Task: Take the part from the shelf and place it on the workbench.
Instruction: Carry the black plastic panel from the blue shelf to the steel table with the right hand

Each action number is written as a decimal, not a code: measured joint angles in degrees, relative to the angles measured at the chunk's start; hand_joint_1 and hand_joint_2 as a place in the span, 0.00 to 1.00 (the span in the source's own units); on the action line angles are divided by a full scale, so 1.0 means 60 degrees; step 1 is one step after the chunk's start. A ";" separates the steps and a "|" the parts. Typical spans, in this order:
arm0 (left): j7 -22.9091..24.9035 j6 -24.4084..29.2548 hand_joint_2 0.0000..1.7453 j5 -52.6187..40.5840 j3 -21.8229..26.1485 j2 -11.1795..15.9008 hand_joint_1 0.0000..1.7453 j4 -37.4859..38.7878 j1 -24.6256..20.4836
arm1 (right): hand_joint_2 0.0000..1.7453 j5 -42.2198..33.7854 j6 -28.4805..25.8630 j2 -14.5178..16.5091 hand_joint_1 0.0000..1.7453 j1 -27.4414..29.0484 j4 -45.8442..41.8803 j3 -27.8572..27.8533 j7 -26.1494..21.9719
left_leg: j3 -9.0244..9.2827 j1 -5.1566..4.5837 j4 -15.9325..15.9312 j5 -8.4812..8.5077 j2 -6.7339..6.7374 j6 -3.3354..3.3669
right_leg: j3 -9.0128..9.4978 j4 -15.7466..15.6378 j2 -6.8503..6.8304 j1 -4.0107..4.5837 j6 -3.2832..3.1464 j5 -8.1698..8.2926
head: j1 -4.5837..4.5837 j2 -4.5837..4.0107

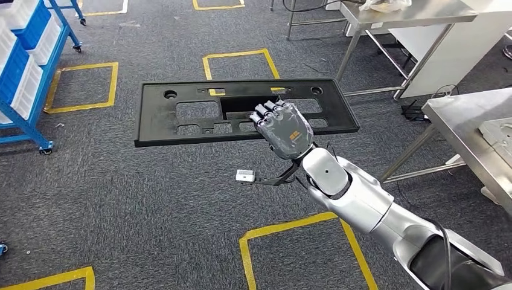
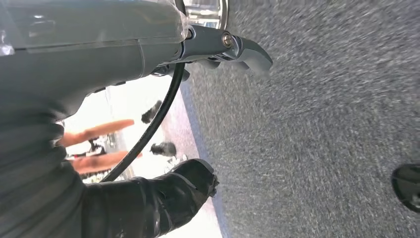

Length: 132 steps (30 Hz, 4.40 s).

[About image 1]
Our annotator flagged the steel table frame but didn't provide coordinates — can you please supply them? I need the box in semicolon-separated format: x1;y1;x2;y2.
270;0;349;41

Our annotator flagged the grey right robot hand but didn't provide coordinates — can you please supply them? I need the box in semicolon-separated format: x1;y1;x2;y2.
248;100;315;161

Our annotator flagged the blue plastic bin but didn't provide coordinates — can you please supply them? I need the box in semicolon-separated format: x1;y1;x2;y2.
11;0;53;51
0;37;31;106

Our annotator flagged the steel table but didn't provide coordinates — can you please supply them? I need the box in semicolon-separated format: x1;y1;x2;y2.
335;0;479;101

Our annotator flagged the stainless steel workbench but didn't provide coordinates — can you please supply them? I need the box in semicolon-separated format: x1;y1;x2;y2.
379;87;512;217

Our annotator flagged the black power adapter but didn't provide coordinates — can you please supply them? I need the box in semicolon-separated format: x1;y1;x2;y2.
401;100;430;123

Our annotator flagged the clear plastic bag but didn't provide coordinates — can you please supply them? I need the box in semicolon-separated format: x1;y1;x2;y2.
357;0;413;13

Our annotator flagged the white cabinet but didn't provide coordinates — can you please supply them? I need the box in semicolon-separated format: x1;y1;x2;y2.
389;0;512;100

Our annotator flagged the black camera bracket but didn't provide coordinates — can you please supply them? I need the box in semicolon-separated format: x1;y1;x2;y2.
254;159;302;187

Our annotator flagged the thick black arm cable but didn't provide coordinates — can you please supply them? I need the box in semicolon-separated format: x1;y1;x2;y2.
424;217;453;290

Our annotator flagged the black plastic panel part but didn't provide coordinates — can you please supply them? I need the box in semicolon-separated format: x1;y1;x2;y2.
133;78;361;148

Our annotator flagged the blue wheeled bin rack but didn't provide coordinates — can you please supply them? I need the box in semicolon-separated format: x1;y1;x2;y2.
43;0;87;27
0;0;83;156

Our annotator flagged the stamped sheet metal plate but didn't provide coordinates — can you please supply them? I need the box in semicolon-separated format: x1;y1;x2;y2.
478;117;512;169

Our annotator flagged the yellow floor tape square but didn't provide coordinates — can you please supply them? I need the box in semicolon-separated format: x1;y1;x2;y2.
0;266;96;290
75;0;129;17
202;48;286;97
43;62;120;115
239;212;379;290

